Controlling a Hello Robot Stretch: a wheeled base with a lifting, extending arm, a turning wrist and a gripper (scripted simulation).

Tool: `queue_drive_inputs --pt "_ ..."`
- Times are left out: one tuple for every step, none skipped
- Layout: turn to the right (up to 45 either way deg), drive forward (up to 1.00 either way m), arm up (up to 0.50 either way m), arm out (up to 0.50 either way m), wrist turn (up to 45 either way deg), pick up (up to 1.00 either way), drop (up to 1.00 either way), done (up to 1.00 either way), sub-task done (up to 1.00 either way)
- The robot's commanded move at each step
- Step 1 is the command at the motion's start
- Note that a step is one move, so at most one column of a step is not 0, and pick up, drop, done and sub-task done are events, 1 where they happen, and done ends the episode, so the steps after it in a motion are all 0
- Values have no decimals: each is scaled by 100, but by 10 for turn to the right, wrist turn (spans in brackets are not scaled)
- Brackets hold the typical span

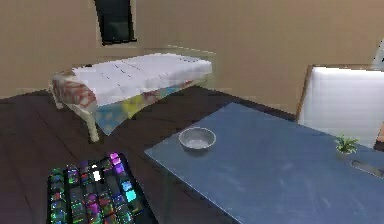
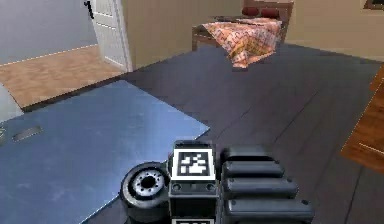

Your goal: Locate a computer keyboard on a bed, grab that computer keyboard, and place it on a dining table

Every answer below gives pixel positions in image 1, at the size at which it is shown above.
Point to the grey bowl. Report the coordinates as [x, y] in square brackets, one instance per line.
[197, 140]

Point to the black keyboard with colourful keys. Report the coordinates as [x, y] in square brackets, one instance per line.
[96, 196]

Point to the blue dining table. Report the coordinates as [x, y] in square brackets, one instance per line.
[273, 173]

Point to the small green potted plant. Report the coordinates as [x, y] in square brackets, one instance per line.
[346, 145]

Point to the dark window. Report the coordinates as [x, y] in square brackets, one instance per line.
[115, 20]

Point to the white bed with patterned sheet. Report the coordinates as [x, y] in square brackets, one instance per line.
[133, 75]

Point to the white chair with wooden frame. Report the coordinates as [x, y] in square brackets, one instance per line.
[343, 100]

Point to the flat grey oblong object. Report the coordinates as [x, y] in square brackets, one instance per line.
[366, 167]

